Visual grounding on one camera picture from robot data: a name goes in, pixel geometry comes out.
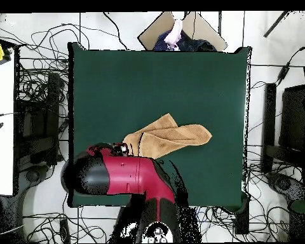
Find black rod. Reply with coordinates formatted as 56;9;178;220
263;10;291;38

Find dark green tablecloth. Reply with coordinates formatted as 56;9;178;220
67;41;252;213

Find tangled black floor cables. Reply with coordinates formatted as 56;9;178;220
200;149;299;243
15;23;91;120

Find black power adapter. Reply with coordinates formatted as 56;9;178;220
277;63;291;83

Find pink garment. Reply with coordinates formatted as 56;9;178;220
164;19;183;50

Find tan terry towel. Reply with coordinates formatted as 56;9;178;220
122;112;213;160

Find white desk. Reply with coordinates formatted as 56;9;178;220
0;48;15;196

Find dark blue garment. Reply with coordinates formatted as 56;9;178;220
153;30;217;52

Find black upright stand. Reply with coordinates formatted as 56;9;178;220
261;83;278;174

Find long black cable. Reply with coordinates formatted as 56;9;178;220
102;11;130;51

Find brown cardboard box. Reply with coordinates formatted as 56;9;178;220
137;11;228;52

